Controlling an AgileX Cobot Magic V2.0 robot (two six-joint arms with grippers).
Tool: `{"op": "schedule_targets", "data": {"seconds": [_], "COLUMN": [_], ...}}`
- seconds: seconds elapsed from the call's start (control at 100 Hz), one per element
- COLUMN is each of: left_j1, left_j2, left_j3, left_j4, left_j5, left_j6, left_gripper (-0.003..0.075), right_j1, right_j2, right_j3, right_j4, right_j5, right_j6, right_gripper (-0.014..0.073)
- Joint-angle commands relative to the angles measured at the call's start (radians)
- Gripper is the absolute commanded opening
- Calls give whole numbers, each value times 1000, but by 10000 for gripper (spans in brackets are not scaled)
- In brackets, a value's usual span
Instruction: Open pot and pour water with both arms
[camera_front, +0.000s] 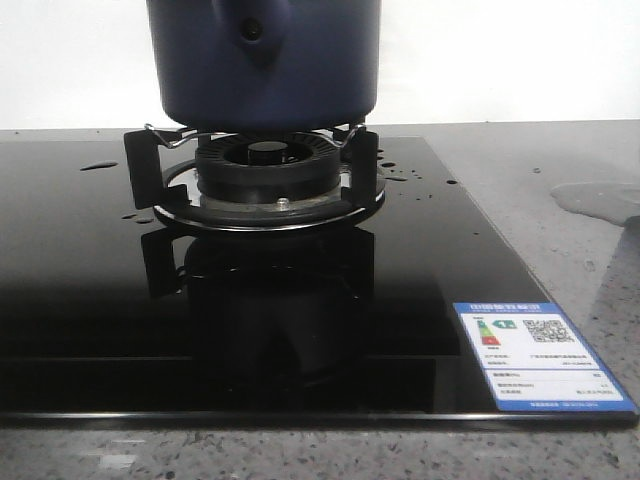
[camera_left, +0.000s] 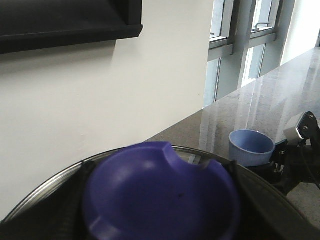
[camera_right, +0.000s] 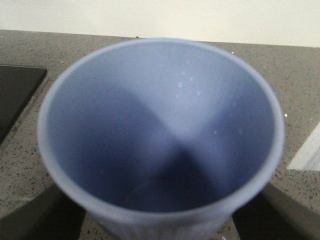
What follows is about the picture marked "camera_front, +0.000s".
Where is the dark blue cooking pot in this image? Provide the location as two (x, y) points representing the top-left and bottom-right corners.
(146, 0), (382, 132)

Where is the black pot support grate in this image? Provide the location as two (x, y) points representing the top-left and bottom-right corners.
(124, 124), (386, 232)

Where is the black round gas burner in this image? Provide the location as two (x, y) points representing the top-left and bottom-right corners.
(195, 133), (341, 203)

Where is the black glass gas stove top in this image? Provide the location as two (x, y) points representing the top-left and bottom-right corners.
(1, 137), (639, 429)

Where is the blue white energy label sticker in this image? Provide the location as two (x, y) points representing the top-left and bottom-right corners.
(454, 302), (637, 414)

